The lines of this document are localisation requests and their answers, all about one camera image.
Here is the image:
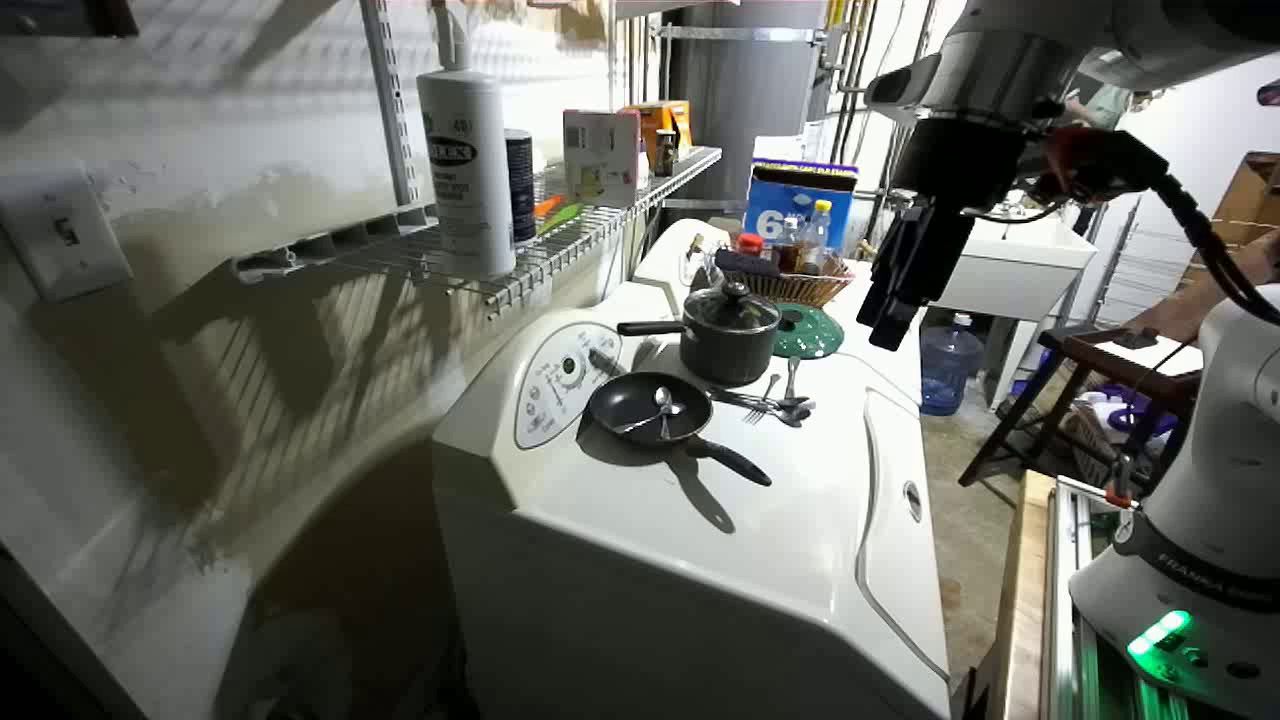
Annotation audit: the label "white wire shelf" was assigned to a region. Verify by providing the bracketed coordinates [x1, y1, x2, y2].
[233, 144, 729, 324]

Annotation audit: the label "black frying pan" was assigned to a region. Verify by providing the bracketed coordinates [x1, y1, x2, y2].
[581, 368, 776, 491]

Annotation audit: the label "tall white canister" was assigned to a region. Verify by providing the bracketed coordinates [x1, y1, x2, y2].
[417, 69, 520, 280]

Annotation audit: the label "white dryer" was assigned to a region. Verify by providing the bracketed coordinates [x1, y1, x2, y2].
[628, 218, 736, 301]

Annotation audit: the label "clear plastic bottle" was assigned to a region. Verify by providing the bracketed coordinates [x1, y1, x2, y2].
[800, 195, 839, 276]

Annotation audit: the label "dark sauce bottle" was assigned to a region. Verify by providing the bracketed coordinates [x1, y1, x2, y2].
[769, 222, 807, 280]

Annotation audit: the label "metal spoon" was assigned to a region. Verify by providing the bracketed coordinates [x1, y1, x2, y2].
[613, 386, 680, 441]

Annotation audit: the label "blue water jug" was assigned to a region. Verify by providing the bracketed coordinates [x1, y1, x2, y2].
[915, 314, 992, 419]

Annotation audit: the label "brown cardboard box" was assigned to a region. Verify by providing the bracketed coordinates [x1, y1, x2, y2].
[1207, 148, 1280, 254]

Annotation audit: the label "black can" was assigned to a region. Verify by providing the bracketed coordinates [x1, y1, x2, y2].
[502, 125, 540, 250]

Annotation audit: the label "white utility sink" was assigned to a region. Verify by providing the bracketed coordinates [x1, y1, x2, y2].
[929, 195, 1101, 330]

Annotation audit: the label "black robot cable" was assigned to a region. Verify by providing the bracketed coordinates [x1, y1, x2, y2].
[1045, 125, 1280, 331]

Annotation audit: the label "white light switch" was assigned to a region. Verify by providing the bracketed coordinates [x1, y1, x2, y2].
[0, 176, 136, 308]

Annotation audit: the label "black pot with handle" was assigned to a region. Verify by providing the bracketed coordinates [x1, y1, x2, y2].
[613, 291, 783, 392]

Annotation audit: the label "dark wooden chair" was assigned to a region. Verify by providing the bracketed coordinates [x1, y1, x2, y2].
[958, 324, 1212, 491]

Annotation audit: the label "grey water heater tank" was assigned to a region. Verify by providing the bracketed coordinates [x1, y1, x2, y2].
[655, 0, 832, 209]

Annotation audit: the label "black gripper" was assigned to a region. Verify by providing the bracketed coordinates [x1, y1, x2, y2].
[858, 195, 989, 356]

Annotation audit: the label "white box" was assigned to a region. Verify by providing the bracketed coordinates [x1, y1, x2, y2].
[559, 104, 644, 211]

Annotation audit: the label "metal tongs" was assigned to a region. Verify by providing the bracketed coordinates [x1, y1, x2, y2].
[713, 356, 821, 432]

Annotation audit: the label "blue cardboard box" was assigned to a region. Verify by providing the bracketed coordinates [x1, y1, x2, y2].
[736, 156, 864, 259]

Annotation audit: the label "orange box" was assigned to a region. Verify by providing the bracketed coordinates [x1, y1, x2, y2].
[634, 97, 695, 182]

